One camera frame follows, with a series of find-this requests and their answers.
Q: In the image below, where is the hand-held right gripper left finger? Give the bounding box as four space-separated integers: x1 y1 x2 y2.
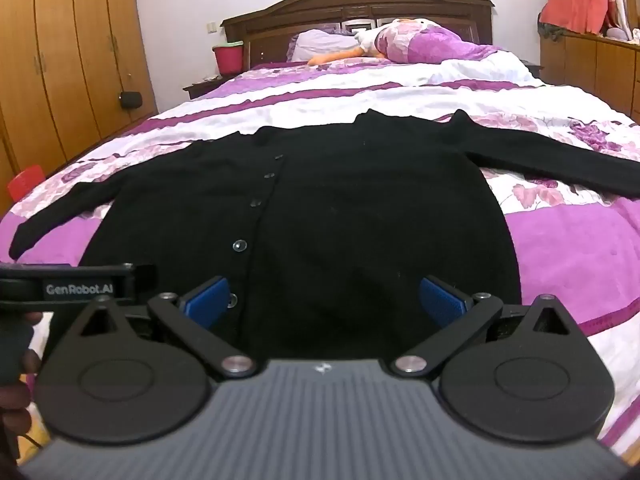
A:
67 275 258 379

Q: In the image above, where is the folded purple floral quilt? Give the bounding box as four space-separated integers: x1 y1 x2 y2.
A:
375 22 502 66

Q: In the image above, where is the wooden wardrobe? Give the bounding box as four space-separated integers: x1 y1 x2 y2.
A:
0 0 159 188

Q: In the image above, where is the dark wooden nightstand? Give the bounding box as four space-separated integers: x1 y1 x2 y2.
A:
182 76 224 100

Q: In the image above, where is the purple white floral bed blanket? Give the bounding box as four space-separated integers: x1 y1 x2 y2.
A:
0 42 640 461

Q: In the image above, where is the person's left hand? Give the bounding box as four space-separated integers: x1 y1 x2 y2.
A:
0 311 45 443

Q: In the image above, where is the dark wooden headboard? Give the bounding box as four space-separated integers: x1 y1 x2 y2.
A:
221 0 496 69

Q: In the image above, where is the red object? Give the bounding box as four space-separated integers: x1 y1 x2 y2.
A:
7 167 49 202

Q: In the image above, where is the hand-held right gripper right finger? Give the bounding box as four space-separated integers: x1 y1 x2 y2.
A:
390 275 581 379

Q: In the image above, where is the light purple pillow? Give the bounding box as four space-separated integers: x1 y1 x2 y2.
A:
290 29 362 64

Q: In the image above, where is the wooden side cabinet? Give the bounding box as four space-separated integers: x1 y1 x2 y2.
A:
538 27 640 124

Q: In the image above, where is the red bucket green rim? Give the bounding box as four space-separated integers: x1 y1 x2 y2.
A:
212 42 245 75

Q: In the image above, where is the black button cardigan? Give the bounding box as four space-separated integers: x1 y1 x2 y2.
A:
9 108 640 361

